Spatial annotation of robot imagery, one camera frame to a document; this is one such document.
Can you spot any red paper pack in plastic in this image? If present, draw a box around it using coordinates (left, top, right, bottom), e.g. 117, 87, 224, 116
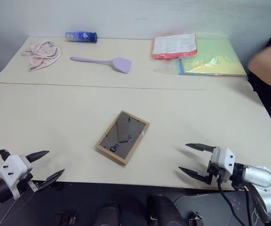
151, 33, 198, 60

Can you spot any person's black clothing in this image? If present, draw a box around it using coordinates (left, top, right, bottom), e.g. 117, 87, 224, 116
247, 36, 271, 143

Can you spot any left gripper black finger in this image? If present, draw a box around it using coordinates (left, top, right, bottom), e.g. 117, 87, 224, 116
26, 150, 50, 163
38, 168, 65, 191

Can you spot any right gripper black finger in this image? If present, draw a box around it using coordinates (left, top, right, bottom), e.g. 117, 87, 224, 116
178, 166, 213, 186
185, 143, 217, 154

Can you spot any purple silicone spatula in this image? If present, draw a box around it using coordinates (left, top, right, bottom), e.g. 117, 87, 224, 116
70, 56, 132, 74

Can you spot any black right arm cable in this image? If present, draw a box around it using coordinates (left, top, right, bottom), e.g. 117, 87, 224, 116
216, 176, 255, 226

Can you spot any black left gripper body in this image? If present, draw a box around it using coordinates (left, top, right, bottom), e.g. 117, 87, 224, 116
19, 173, 42, 193

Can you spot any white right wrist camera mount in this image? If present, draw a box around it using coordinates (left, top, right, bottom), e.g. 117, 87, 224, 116
210, 147, 236, 183

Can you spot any green yellow paper pack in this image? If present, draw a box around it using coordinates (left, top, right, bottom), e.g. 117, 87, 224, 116
153, 37, 248, 77

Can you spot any wooden picture frame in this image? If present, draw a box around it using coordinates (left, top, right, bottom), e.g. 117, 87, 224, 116
95, 110, 150, 166

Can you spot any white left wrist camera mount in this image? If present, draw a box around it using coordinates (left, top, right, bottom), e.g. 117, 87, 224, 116
0, 154, 33, 200

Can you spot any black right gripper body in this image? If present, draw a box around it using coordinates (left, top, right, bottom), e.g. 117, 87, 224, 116
207, 146, 222, 182

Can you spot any pink crumpled cloth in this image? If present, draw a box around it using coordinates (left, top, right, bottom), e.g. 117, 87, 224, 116
21, 41, 62, 72

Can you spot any blue cylindrical can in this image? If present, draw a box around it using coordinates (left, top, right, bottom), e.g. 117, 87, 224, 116
65, 31, 98, 43

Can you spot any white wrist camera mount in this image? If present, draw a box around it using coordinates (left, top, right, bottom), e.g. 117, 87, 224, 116
0, 154, 33, 200
210, 147, 236, 183

